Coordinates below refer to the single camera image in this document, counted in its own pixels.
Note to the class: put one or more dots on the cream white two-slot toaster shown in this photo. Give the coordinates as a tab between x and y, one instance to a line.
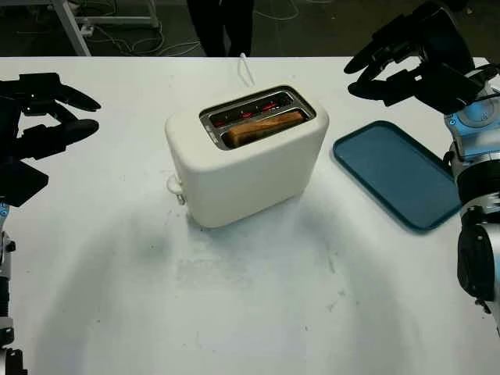
250	179

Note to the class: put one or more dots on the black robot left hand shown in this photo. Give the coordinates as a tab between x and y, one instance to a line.
39	136

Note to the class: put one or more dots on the white metal table frame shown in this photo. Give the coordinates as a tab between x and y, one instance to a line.
76	35

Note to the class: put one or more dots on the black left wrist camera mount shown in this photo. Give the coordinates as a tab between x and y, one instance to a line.
19	181

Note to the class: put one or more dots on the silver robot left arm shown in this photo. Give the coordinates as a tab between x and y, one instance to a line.
4	273

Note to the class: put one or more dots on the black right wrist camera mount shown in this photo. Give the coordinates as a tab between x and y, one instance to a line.
441	90

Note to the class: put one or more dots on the white toaster lever knob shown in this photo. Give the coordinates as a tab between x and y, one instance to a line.
172	184

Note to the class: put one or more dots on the person in dark trousers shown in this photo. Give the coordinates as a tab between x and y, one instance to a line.
218	27

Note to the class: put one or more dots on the white power strip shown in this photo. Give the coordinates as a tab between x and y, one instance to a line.
86	30

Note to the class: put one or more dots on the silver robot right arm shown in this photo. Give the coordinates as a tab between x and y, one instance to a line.
480	156

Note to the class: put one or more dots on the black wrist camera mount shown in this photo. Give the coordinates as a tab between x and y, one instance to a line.
19	181
441	90

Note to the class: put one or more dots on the browned toast slice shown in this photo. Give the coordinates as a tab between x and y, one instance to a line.
261	127

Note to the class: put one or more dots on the teal blue plastic tray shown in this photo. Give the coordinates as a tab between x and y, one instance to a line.
394	176

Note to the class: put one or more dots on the silver toaster dial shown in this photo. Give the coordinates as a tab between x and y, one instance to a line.
181	198

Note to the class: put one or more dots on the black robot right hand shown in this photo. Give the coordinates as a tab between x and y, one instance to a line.
441	35

